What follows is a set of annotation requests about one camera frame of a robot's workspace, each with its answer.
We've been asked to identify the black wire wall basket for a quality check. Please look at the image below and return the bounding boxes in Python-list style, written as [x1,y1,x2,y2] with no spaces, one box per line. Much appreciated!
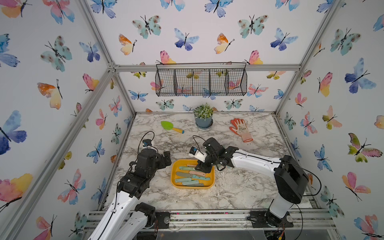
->
[151,62,248,98]

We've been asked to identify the red and pink glove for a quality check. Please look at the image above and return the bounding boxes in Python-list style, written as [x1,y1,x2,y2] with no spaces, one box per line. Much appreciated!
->
[230,118,254,143]

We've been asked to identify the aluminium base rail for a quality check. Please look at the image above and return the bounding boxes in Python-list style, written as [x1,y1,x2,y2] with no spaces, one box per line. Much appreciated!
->
[85,208,337,232]

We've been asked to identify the green toy garden trowel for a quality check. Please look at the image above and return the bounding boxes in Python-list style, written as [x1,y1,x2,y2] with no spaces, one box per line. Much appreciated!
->
[161,121,185,134]

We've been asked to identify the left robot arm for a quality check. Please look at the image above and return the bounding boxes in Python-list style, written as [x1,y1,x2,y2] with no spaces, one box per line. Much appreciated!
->
[89,148,172,240]

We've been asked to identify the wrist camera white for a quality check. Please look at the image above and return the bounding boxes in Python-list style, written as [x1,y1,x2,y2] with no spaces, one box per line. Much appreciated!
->
[142,139,159,153]
[189,147,208,163]

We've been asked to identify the pink sheathed knife in tray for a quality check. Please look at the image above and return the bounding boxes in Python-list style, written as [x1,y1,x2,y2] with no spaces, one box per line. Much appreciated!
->
[189,171,206,177]

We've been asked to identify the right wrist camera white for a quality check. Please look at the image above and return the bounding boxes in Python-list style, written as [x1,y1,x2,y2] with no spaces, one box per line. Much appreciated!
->
[189,147,208,163]

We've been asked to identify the potted green plant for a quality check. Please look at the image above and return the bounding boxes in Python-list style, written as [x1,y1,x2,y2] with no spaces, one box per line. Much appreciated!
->
[194,103,214,129]

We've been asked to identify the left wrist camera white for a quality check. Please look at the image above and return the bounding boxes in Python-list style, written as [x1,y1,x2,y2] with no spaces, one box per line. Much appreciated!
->
[142,139,159,153]

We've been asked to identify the yellow plastic storage tray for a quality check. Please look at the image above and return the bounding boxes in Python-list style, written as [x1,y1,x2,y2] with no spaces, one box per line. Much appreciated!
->
[171,160,215,190]

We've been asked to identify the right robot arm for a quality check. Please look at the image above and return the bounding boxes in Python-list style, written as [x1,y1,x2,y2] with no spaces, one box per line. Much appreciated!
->
[189,138,309,227]

